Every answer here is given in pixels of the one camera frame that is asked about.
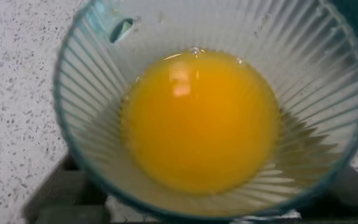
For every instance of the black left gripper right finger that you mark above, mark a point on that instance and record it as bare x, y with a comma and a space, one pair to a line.
353, 193

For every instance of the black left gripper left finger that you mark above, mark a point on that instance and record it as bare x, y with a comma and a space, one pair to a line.
64, 196

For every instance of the clear ribbed plastic cup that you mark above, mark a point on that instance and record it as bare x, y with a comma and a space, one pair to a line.
85, 102

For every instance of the orange juice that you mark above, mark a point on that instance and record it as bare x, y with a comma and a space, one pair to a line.
197, 124

